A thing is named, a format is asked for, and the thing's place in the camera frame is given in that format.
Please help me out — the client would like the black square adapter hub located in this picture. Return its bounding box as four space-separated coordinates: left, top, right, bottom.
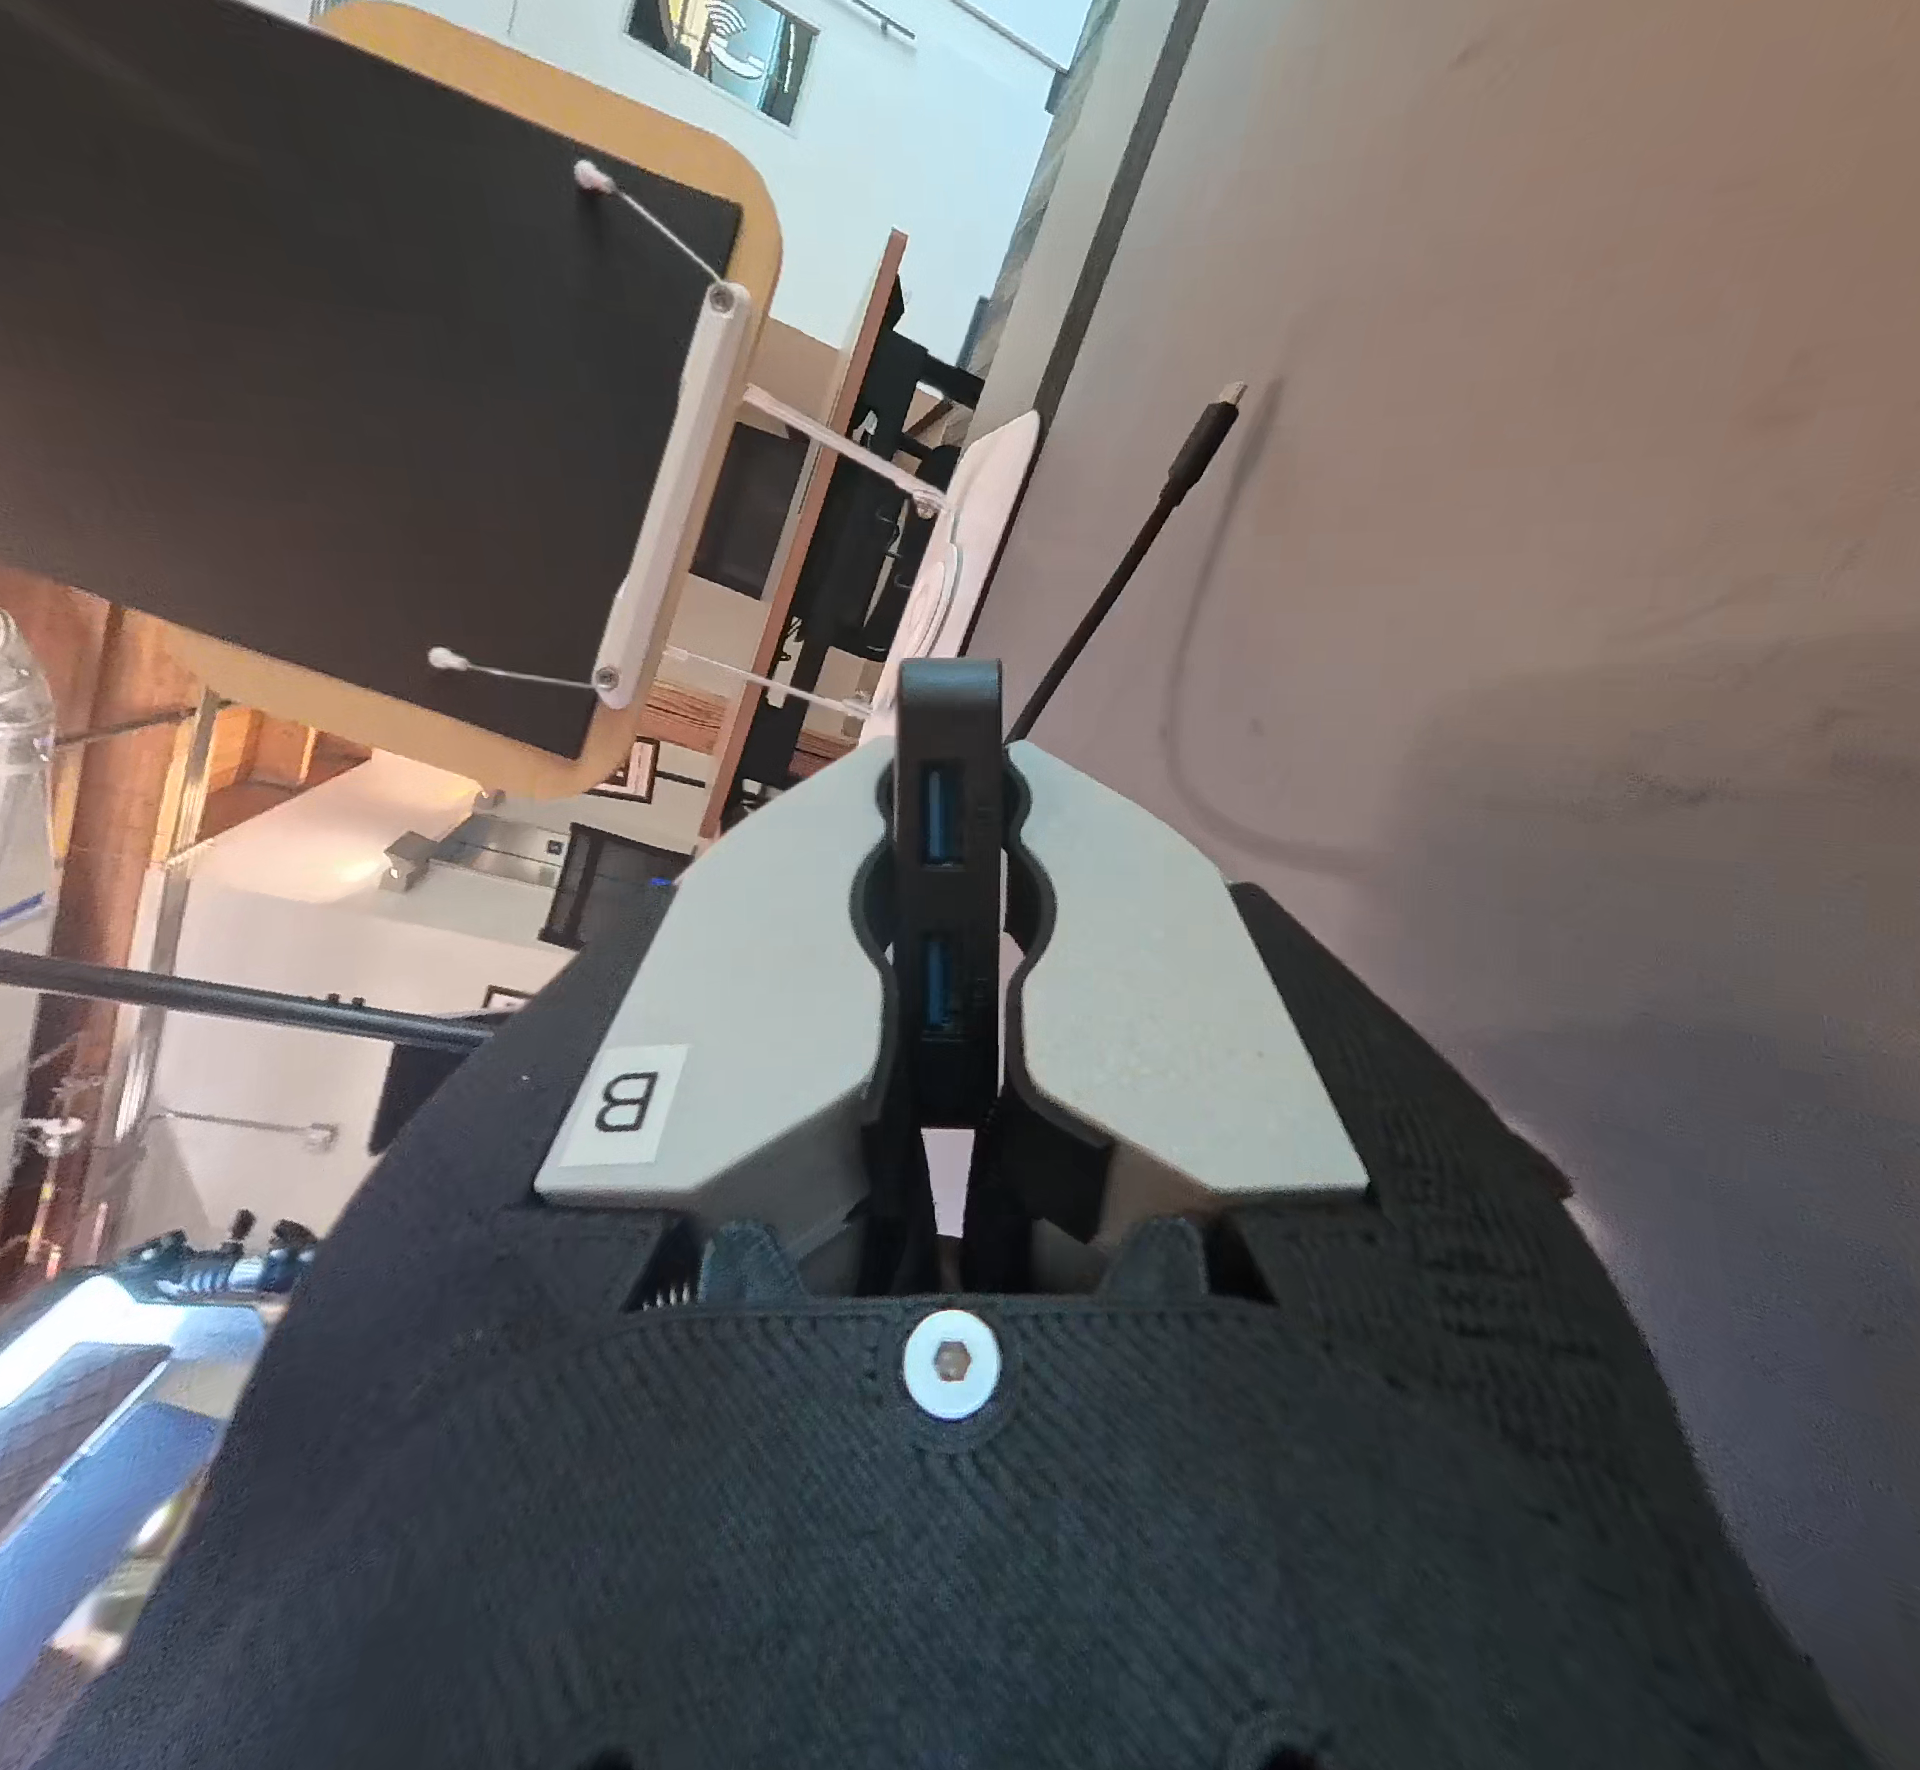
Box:
895 655 1006 1130

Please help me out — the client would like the thin black USB-C cable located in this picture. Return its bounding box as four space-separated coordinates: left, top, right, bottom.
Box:
1002 378 1251 752

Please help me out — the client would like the clear plastic bottle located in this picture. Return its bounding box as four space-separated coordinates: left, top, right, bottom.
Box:
0 608 61 886

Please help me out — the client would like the black office chair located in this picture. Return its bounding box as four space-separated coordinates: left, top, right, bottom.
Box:
838 282 986 664

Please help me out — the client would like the white panel stand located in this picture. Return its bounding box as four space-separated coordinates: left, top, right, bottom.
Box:
596 282 1048 722

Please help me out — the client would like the black panel on wooden board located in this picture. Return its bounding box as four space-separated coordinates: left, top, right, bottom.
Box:
0 0 785 799

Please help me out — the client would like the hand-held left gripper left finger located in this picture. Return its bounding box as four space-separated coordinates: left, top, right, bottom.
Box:
531 739 902 1256

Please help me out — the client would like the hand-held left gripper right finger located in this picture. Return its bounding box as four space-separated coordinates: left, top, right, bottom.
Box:
999 739 1373 1242

